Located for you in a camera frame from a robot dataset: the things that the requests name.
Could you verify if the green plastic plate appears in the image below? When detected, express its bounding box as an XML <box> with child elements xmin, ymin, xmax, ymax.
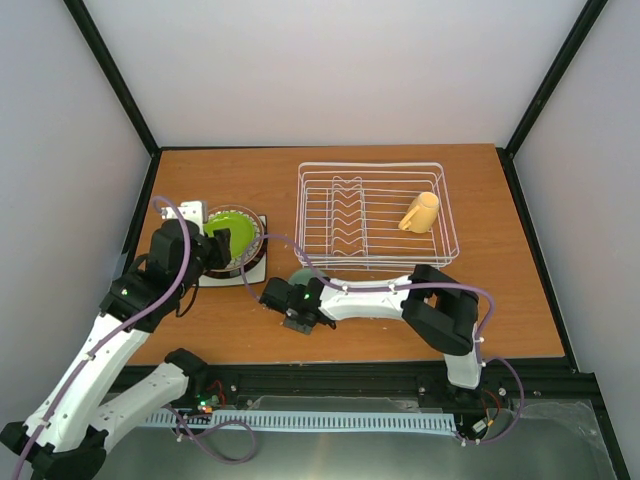
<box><xmin>204</xmin><ymin>210</ymin><xmax>256</xmax><ymax>259</ymax></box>

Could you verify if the light green ceramic bowl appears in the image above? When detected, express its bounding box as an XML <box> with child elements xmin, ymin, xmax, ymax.
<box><xmin>288</xmin><ymin>268</ymin><xmax>324</xmax><ymax>285</ymax></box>

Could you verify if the white wire dish rack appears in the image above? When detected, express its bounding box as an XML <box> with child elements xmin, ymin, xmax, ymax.
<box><xmin>295</xmin><ymin>162</ymin><xmax>460</xmax><ymax>272</ymax></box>

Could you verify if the yellow ceramic mug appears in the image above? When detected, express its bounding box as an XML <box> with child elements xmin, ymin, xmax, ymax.
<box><xmin>398</xmin><ymin>192</ymin><xmax>440</xmax><ymax>234</ymax></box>

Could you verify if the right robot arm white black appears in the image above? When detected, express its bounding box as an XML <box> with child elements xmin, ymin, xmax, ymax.
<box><xmin>259</xmin><ymin>265</ymin><xmax>495</xmax><ymax>390</ymax></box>

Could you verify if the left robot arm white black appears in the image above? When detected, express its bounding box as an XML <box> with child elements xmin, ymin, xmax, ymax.
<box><xmin>1</xmin><ymin>219</ymin><xmax>231</xmax><ymax>479</ymax></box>

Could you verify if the patterned round plate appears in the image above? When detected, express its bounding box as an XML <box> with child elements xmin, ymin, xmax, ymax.
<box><xmin>207</xmin><ymin>204</ymin><xmax>265</xmax><ymax>273</ymax></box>

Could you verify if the white square plate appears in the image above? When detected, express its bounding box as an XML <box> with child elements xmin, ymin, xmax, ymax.
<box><xmin>200</xmin><ymin>215</ymin><xmax>267</xmax><ymax>288</ymax></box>

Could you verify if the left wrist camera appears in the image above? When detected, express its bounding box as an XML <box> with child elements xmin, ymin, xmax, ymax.
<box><xmin>161</xmin><ymin>201</ymin><xmax>208</xmax><ymax>228</ymax></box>

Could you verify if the light blue cable duct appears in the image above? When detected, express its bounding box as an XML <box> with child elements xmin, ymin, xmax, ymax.
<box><xmin>144</xmin><ymin>408</ymin><xmax>459</xmax><ymax>432</ymax></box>

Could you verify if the black frame rail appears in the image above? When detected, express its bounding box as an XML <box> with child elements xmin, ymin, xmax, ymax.
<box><xmin>202</xmin><ymin>359</ymin><xmax>604</xmax><ymax>413</ymax></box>

